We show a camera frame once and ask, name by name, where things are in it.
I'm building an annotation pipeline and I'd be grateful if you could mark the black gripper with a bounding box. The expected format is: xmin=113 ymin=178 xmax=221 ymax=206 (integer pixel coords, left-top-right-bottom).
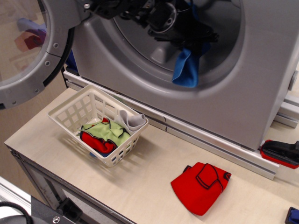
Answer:
xmin=147 ymin=4 xmax=219 ymax=55

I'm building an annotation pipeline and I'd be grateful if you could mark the blue cloth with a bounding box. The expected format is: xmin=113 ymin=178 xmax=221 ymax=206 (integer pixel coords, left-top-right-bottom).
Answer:
xmin=172 ymin=1 xmax=211 ymax=88

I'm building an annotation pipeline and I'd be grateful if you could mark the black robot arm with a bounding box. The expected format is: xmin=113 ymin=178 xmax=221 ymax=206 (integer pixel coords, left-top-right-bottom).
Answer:
xmin=79 ymin=0 xmax=219 ymax=54

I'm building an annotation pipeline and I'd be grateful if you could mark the grey toy washing machine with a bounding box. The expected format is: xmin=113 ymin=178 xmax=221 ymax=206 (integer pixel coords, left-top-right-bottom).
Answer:
xmin=73 ymin=0 xmax=299 ymax=149

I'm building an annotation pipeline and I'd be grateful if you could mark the white plastic laundry basket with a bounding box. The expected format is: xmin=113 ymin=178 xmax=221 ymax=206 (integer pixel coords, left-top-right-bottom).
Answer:
xmin=48 ymin=85 xmax=149 ymax=167

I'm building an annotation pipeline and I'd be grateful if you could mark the round grey machine door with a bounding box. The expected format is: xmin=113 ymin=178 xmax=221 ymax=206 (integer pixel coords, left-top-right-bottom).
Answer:
xmin=0 ymin=0 xmax=89 ymax=110

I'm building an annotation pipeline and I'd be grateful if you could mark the grey cloth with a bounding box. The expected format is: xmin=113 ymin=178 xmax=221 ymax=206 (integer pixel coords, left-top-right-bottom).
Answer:
xmin=114 ymin=110 xmax=146 ymax=135

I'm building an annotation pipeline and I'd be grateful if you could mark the light green cloth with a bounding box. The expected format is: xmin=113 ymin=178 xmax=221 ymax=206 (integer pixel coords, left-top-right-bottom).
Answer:
xmin=80 ymin=118 xmax=130 ymax=153

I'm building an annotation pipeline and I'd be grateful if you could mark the red cloth in basket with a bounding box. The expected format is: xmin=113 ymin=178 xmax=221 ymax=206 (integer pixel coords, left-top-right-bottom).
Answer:
xmin=79 ymin=118 xmax=118 ymax=157

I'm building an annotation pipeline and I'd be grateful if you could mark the red garment on table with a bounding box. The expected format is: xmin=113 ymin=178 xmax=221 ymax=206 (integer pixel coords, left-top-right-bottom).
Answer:
xmin=171 ymin=162 xmax=231 ymax=216

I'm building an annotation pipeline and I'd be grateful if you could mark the red black clamp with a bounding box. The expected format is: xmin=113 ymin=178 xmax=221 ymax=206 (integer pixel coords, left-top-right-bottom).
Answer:
xmin=260 ymin=140 xmax=299 ymax=169

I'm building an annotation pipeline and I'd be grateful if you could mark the blue black object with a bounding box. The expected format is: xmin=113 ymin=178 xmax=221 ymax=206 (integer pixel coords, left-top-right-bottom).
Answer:
xmin=285 ymin=207 xmax=299 ymax=224

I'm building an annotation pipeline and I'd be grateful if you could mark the aluminium rail base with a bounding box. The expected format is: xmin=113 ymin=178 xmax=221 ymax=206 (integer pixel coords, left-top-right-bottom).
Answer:
xmin=63 ymin=71 xmax=279 ymax=180

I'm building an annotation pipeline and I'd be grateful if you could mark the metal table frame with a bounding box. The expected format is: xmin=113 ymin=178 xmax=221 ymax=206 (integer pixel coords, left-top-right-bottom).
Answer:
xmin=9 ymin=148 xmax=133 ymax=224

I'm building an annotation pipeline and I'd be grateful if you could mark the black cable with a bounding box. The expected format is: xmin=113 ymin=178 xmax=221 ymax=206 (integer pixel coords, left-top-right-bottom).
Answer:
xmin=0 ymin=201 xmax=33 ymax=224

